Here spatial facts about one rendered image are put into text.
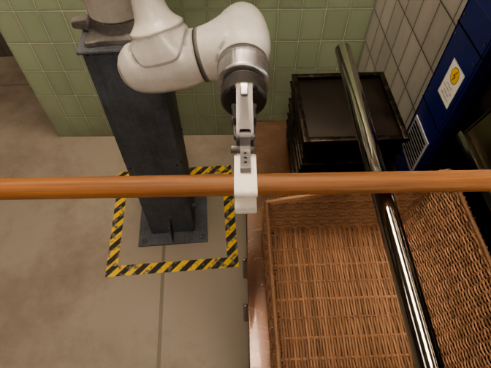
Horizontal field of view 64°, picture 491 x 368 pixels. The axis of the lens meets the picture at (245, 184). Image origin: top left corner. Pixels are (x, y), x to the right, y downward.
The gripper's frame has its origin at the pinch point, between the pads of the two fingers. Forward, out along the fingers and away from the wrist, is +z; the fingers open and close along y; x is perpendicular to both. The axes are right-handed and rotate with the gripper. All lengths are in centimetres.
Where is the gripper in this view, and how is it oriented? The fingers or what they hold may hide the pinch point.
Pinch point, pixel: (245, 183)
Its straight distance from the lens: 53.3
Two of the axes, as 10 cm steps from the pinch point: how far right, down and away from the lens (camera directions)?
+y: 0.0, 6.0, 8.0
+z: 0.2, 8.0, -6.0
